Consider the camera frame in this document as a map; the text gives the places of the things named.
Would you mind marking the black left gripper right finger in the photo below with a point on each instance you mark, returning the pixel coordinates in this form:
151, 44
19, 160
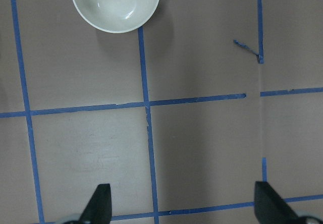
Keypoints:
269, 207

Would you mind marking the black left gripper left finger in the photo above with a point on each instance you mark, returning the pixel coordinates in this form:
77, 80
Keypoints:
99, 207

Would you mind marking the cream ceramic bowl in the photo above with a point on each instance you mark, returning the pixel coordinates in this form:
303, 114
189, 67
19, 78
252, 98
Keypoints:
116, 16

